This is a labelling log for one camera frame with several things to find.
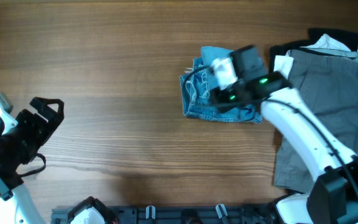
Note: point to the black cloth garment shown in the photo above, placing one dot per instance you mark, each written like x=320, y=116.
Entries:
x=321, y=38

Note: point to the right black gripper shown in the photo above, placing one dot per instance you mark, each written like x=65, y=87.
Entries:
x=220, y=96

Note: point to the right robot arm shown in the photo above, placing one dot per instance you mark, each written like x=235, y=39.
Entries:
x=332, y=166

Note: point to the light blue denim jeans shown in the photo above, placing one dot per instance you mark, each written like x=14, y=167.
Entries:
x=195, y=89

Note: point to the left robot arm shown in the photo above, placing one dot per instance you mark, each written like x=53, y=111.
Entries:
x=16, y=204

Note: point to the grey cloth garment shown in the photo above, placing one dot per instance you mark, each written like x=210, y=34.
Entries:
x=329, y=88

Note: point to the white cloth garment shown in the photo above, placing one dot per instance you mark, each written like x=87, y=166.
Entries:
x=284, y=63

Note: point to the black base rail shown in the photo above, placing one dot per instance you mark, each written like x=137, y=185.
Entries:
x=246, y=214

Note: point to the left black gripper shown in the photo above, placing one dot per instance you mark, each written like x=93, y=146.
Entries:
x=44, y=131

